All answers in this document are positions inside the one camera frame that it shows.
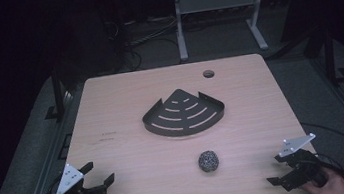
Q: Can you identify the black flat bracket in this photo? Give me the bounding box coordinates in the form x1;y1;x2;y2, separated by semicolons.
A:
55;132;76;161

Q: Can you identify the bundle of floor cables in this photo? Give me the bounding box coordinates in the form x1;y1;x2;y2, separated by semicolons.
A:
104;11;184;75

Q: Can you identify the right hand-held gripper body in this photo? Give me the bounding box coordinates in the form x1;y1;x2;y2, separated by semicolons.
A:
271;131;330;194

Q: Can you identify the grey metal desk frame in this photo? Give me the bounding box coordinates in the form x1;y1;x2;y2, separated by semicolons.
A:
171;0;277;63

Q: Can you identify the person's right hand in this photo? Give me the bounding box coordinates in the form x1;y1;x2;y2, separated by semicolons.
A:
298;164;344;194

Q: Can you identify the round cable hole grommet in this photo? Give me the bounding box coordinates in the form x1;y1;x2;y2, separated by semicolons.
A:
202;68;216;80

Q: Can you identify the black upright post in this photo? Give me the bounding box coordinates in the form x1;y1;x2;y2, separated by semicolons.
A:
38;64;68;124
319;19;344;89

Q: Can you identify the black metal corner shelf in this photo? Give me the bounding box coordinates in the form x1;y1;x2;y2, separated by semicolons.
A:
138;82;229;142

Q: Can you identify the steel wool scrubber ball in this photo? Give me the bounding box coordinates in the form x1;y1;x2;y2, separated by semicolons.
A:
196;148;221;174

